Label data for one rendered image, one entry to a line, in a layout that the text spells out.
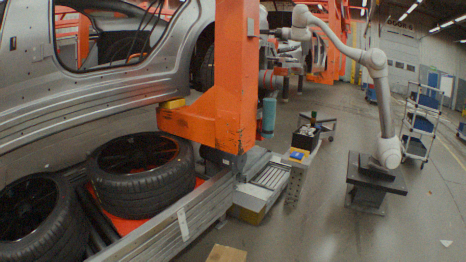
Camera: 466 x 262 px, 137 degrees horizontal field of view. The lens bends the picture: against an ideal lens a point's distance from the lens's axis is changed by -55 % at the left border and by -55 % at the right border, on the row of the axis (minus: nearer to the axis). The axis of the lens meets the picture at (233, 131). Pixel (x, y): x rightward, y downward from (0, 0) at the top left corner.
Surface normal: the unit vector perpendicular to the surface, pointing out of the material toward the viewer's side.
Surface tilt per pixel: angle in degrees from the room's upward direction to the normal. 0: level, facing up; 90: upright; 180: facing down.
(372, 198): 90
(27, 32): 89
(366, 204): 90
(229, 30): 90
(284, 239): 0
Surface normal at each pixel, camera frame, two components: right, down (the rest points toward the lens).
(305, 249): 0.01, -0.93
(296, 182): -0.55, 0.29
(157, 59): 0.83, 0.21
